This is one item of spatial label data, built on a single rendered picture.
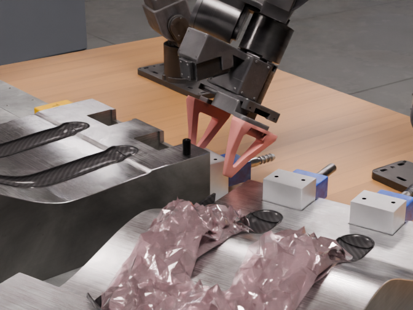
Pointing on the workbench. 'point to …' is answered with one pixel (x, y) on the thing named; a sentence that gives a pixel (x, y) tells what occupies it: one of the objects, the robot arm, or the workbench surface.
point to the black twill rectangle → (208, 200)
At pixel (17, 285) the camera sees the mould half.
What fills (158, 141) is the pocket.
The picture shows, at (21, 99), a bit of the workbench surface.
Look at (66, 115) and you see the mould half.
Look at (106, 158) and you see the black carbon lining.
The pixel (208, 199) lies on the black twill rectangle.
